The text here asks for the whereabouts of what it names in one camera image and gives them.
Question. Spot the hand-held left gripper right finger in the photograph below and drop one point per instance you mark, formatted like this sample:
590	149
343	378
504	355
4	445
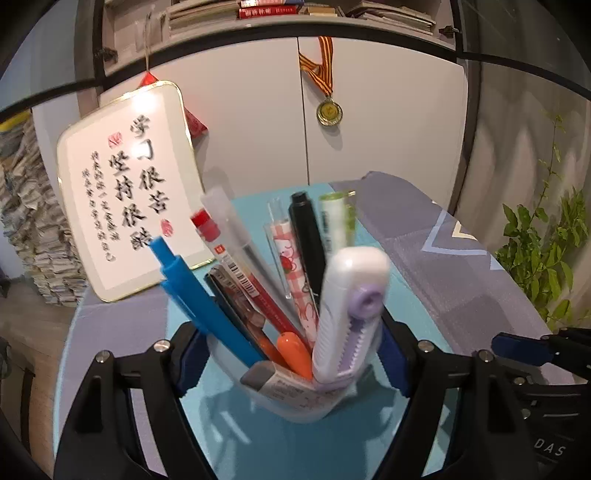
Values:
392	360

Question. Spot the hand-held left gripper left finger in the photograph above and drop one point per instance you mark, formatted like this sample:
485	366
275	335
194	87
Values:
189	364

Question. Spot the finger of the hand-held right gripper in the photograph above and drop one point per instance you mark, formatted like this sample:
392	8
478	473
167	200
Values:
512	345

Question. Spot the blue pen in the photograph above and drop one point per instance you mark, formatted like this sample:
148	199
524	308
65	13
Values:
194	295

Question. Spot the dark pen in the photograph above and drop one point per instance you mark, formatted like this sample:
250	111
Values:
235	309

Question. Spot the purple white correction tape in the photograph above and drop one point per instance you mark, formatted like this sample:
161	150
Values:
351	277

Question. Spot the orange marker pen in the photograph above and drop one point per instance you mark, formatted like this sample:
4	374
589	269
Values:
295	355

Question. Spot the white eraser grey sleeve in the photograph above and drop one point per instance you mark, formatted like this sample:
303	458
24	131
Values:
286	390

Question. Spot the red gel pen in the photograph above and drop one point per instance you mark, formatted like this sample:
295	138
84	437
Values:
240	277

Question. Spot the translucent plastic cup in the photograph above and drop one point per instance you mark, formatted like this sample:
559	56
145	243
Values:
300	413

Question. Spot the pink patterned pen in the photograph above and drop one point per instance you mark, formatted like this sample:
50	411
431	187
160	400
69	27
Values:
291	267

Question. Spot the black pen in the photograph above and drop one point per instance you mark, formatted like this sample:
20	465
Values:
307	240

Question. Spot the translucent grey pen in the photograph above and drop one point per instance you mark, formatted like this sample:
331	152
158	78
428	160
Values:
231	221

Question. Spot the green white pen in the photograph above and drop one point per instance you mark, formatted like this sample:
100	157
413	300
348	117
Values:
337	221

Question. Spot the green leafy plant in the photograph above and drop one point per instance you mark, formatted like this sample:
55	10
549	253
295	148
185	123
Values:
545	267

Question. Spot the white calligraphy sign gold rim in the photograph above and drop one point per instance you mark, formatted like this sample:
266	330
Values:
138	184

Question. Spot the tall stack of papers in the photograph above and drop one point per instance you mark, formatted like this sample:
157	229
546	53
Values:
32	230

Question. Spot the pale grey curtain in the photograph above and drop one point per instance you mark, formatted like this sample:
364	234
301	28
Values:
521	138

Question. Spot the red hanging ornament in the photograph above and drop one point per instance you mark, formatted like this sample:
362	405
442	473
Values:
195	123

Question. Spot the white lower cabinet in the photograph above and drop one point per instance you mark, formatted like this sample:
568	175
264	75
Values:
392	115

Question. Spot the gold medal striped ribbon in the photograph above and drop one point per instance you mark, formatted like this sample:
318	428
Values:
329	113

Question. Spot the glass cabinet door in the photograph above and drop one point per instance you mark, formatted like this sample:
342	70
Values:
517	32
46	46

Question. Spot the grey bookshelf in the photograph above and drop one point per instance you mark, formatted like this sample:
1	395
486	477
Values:
231	39

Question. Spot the stack of magazines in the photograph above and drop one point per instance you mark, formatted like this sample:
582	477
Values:
203	14
392	16

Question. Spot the small pile of books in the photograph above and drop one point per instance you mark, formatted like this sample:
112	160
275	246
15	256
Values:
323	10

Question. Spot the red flat books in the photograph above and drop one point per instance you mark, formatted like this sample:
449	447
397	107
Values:
270	9

